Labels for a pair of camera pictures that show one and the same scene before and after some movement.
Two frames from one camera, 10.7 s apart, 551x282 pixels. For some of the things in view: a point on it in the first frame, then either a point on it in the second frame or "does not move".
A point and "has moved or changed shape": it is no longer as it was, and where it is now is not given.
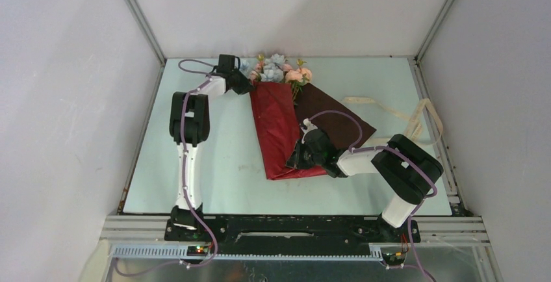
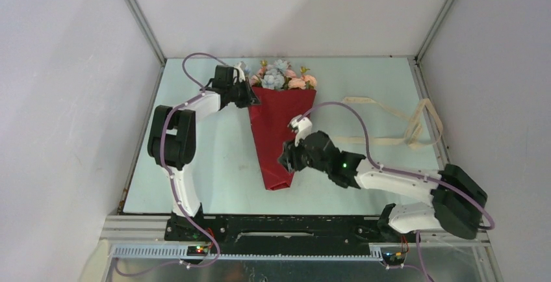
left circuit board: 197,251 does not move
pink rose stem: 256,75 has moved or changed shape
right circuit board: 394,258 does not move
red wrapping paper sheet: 280,117 has moved or changed shape
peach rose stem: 297,79 has moved or changed shape
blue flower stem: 273,71 has moved or changed shape
